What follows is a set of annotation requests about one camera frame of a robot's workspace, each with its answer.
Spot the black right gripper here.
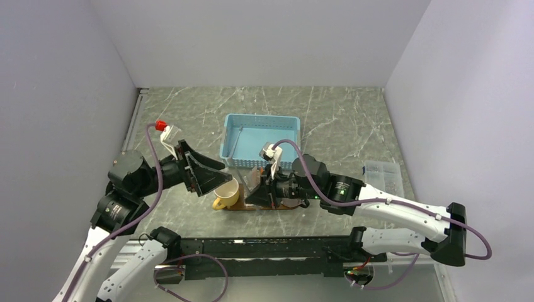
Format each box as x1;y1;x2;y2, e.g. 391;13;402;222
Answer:
246;163;322;210

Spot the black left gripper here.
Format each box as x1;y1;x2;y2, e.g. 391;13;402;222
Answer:
135;139;232;197

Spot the brown oval wooden tray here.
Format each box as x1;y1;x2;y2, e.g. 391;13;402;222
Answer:
224;187;296;211

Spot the yellow ceramic mug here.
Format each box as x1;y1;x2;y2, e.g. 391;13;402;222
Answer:
212;179;239;210

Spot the grey toothbrush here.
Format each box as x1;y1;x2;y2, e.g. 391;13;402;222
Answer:
229;125;244;159

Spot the mauve ceramic mug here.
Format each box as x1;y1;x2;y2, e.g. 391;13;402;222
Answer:
284;199;310;209

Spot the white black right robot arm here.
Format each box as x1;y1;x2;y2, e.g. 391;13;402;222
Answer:
245;154;467;267

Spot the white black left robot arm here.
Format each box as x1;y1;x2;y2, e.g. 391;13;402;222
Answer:
54;140;232;301

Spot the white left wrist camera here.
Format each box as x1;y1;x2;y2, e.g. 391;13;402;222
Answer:
155;120;182;159

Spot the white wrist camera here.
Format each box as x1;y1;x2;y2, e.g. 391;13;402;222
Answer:
155;120;182;159
259;142;283;179

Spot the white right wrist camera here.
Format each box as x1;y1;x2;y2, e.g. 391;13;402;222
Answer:
259;142;283;179

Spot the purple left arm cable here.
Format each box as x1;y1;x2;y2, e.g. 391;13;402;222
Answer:
60;123;229;302

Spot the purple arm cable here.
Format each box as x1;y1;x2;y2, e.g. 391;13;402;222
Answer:
271;139;493;291
60;123;229;302

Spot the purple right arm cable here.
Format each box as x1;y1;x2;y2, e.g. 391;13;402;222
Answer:
271;139;493;291

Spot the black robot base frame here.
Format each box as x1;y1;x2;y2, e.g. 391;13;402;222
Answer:
163;235;387;281

